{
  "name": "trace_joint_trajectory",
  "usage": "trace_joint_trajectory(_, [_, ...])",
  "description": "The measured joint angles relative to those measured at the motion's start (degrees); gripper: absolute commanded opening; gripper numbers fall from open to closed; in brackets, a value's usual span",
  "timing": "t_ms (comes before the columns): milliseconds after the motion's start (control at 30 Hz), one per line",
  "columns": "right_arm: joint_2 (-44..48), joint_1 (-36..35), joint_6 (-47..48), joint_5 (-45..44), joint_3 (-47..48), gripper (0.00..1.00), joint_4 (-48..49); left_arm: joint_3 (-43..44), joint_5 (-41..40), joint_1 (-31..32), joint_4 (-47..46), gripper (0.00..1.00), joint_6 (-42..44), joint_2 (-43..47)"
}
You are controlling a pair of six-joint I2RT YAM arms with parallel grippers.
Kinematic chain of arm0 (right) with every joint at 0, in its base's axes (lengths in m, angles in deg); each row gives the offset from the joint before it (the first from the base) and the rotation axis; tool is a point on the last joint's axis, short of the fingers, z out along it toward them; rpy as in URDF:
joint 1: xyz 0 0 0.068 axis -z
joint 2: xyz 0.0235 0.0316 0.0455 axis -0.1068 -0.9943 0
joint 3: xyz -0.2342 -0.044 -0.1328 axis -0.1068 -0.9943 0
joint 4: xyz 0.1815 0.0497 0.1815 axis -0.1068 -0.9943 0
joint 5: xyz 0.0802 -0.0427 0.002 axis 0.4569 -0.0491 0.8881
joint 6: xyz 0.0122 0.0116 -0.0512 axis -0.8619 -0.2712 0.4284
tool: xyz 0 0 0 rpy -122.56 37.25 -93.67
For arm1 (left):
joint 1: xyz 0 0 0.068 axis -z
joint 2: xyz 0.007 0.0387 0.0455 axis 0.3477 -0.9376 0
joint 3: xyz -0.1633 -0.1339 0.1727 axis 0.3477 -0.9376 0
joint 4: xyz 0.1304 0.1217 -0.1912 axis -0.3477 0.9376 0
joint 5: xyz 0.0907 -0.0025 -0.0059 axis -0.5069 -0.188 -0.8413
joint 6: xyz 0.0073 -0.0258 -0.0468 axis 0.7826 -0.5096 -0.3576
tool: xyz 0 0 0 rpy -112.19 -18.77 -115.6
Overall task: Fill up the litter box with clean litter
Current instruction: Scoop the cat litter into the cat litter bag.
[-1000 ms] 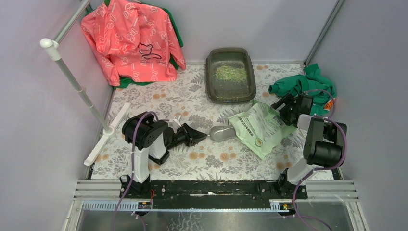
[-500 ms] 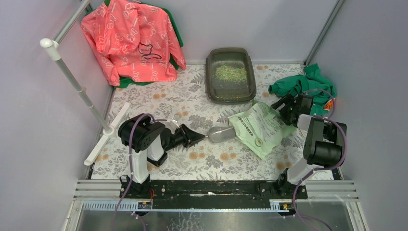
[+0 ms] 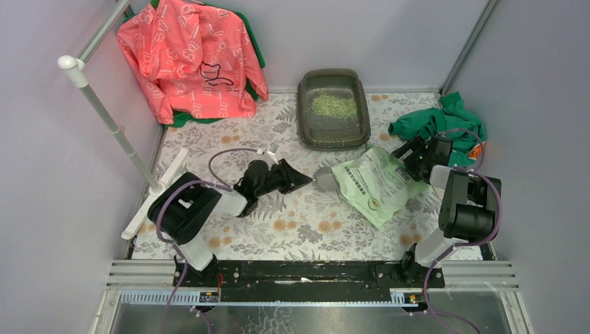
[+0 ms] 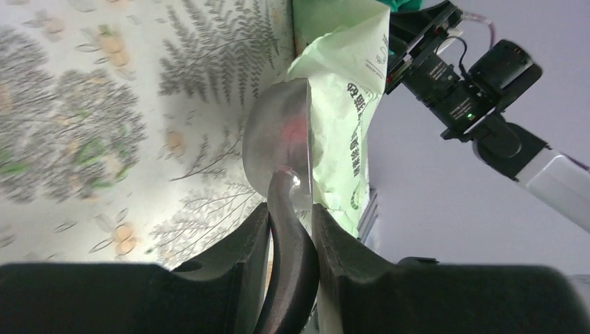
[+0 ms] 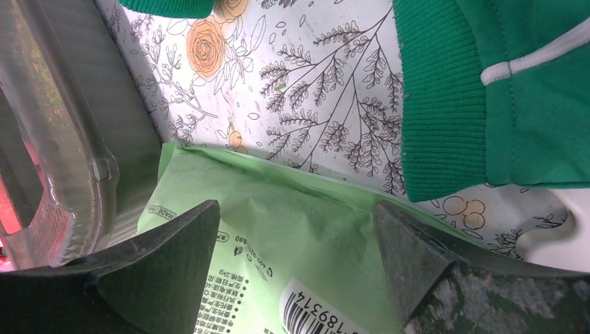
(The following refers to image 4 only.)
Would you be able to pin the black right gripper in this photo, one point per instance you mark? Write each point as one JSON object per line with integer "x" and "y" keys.
{"x": 416, "y": 38}

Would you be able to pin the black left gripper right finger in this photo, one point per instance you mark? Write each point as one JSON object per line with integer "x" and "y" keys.
{"x": 357, "y": 292}

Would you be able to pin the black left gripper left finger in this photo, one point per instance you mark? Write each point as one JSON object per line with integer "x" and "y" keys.
{"x": 221, "y": 290}

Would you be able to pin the green cat litter bag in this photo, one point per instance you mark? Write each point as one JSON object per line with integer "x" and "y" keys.
{"x": 343, "y": 52}

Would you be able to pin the metal litter scoop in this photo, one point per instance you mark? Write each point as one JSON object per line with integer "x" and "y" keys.
{"x": 276, "y": 159}

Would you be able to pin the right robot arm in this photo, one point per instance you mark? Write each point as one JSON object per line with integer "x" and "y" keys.
{"x": 502, "y": 75}

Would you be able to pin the crumpled green garment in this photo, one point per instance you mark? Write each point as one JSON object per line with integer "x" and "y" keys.
{"x": 397, "y": 6}

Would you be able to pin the floral patterned mat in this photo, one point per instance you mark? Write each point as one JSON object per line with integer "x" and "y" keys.
{"x": 122, "y": 123}

